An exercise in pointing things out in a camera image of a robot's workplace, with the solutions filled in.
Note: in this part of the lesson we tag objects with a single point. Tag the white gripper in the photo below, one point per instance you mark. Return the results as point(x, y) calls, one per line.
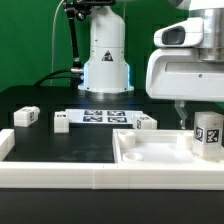
point(178, 74)

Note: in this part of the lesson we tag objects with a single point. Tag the white square tabletop with sockets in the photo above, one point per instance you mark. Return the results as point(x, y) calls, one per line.
point(132, 146)

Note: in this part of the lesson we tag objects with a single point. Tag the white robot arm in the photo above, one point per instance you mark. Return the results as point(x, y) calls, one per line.
point(106, 71)

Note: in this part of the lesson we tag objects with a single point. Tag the sheet with four tags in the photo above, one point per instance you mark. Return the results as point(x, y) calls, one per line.
point(101, 116)

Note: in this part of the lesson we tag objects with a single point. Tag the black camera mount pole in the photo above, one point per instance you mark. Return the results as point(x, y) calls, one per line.
point(79, 10)

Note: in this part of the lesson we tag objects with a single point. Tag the white U-shaped fence wall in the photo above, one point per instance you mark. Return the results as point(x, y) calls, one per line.
point(200, 176)

